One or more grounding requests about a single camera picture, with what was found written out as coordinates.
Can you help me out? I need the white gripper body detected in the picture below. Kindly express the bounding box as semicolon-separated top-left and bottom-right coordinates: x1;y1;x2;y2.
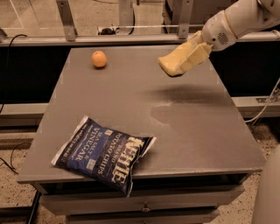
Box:
202;10;237;52

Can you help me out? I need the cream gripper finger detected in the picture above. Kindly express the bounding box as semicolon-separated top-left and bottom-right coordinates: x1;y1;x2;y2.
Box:
179;43;212;72
178;31;203;52

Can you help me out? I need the yellow sponge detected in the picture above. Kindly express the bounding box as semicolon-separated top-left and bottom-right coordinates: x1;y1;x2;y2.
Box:
157;46;193;77

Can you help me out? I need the blue Kettle chip bag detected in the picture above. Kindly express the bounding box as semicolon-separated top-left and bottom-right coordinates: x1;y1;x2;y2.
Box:
52;115;157;197

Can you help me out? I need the orange fruit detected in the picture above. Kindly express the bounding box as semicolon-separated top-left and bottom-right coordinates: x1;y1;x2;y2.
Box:
92;51;107;68

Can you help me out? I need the grey cabinet with drawers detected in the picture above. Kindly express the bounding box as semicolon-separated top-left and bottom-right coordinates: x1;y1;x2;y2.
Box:
18;45;264;224

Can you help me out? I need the metal drawer knob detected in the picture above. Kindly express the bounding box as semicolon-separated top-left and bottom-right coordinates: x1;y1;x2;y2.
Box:
141;203;151;213

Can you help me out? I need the white cable on right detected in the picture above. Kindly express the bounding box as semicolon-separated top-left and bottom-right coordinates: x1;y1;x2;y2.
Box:
244;76;280;124

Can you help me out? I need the grey metal rail frame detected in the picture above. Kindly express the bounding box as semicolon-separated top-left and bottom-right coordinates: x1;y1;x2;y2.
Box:
0;0;280;48

